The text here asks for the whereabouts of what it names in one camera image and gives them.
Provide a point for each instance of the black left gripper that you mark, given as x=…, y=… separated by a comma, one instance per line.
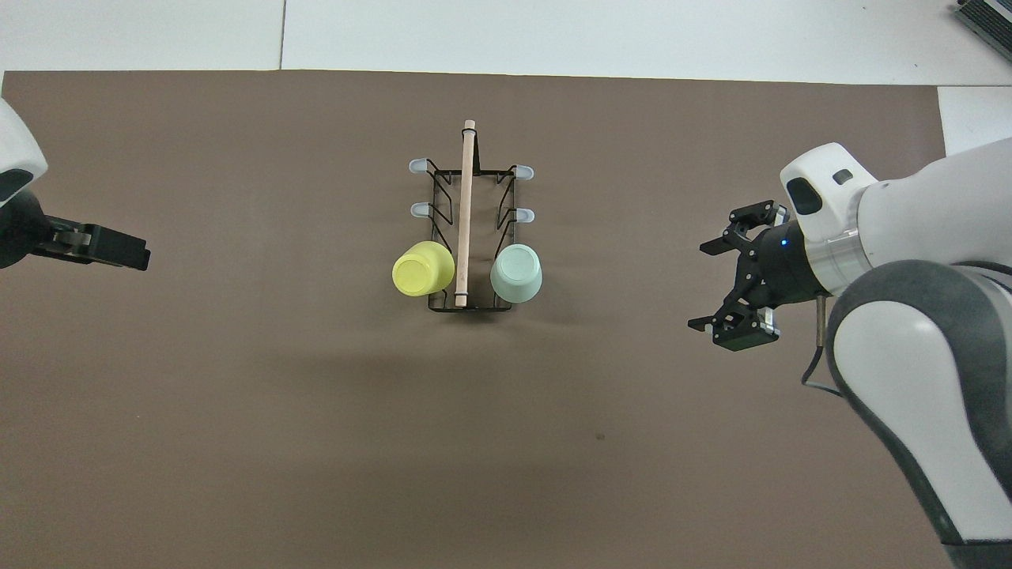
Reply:
x=28, y=233

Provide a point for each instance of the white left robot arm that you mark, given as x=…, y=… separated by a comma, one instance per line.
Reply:
x=16, y=150

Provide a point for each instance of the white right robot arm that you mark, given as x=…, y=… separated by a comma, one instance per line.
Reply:
x=933, y=221

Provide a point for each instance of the grey ribbed device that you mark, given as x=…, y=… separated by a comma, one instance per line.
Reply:
x=988, y=20

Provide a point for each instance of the yellow plastic cup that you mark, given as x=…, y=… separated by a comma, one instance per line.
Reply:
x=423, y=270

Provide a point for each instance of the pale green plastic cup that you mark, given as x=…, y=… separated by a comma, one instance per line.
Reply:
x=518, y=275

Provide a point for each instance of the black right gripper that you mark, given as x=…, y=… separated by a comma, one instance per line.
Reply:
x=779, y=269

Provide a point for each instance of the brown table mat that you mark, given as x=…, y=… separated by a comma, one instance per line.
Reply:
x=237, y=395

